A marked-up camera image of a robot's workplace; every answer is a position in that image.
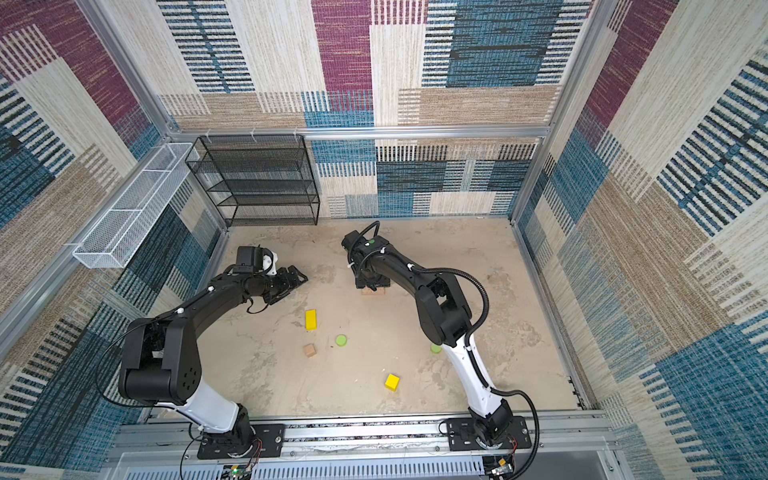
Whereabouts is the natural wood block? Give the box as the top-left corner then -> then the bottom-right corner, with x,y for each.
360,287 -> 387,296

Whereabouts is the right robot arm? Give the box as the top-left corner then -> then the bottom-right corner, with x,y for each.
341,222 -> 513,447

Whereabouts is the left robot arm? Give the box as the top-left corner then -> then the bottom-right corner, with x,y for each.
118,246 -> 308,458

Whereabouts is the yellow rectangular block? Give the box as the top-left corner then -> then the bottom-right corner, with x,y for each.
305,309 -> 318,331

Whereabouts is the yellow cube block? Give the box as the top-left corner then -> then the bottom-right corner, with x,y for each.
384,374 -> 400,392

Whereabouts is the small natural wood cube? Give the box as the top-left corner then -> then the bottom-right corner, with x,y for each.
303,344 -> 317,358

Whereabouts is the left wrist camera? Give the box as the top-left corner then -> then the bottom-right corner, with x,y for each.
262,249 -> 278,276

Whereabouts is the black wire shelf rack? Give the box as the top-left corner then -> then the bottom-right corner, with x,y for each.
185,134 -> 320,227

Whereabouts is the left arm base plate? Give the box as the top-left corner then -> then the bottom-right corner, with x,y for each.
196,423 -> 286,460

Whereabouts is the white wire mesh basket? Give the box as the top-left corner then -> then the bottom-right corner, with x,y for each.
73,143 -> 192,269

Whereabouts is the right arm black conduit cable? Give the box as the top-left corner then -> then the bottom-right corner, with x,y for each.
344,220 -> 541,480

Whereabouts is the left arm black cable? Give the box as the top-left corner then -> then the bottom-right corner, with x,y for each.
94,323 -> 199,475

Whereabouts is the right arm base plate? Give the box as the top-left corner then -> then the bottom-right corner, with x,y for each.
438,416 -> 533,451

